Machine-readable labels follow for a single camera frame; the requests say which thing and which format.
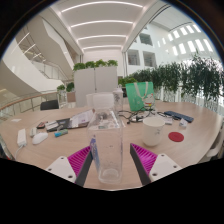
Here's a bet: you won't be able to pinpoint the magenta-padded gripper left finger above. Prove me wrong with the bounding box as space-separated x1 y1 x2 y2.
44 144 95 188

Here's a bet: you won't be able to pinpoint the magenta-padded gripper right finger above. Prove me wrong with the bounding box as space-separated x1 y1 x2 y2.
129 143 183 186

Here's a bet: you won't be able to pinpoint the clear plastic water bottle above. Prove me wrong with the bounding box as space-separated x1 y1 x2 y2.
87 93 124 185

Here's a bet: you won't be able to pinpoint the flat round red coaster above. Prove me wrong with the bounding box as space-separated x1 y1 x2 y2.
167 131 185 143

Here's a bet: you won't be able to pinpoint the white printed cup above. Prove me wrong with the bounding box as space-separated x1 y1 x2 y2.
142 116 166 148

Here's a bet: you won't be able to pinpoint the white computer mouse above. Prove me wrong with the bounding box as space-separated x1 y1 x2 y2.
31 132 49 146

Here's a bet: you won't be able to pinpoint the teal marker pen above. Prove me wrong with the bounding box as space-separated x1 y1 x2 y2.
54 128 69 138

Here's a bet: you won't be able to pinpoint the small white charger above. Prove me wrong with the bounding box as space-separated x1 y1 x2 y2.
29 126 38 138

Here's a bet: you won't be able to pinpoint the black flat case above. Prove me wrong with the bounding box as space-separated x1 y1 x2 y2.
44 117 73 133

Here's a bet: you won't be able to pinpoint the clear plastic packet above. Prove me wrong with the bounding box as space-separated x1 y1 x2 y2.
178 118 189 129

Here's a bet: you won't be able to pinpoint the white power strip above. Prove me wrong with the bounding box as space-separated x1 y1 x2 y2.
16 128 28 148

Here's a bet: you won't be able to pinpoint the open booklet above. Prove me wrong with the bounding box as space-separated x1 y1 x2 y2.
68 109 95 129

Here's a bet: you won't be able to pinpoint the black chair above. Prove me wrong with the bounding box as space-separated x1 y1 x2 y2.
39 99 60 111

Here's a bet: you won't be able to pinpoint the white chair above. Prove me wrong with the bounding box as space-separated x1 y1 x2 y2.
85 93 98 108

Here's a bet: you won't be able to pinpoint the green tote bag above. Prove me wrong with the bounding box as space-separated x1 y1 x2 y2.
125 81 156 113

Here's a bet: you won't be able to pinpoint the glass railing wooden handrail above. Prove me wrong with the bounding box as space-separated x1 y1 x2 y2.
0 90 68 118

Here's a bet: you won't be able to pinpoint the brown planter with plants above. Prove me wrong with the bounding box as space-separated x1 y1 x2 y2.
55 81 76 103

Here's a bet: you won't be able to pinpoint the white cabinet with plants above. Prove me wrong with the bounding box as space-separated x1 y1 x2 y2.
72 59 119 108

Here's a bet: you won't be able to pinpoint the green hedge plant row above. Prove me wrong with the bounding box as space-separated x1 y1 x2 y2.
118 54 224 108

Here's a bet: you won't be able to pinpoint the ceiling light strips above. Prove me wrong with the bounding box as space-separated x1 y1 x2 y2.
59 0 144 51

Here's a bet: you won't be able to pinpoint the white power cable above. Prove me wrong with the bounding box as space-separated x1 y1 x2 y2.
14 144 23 158

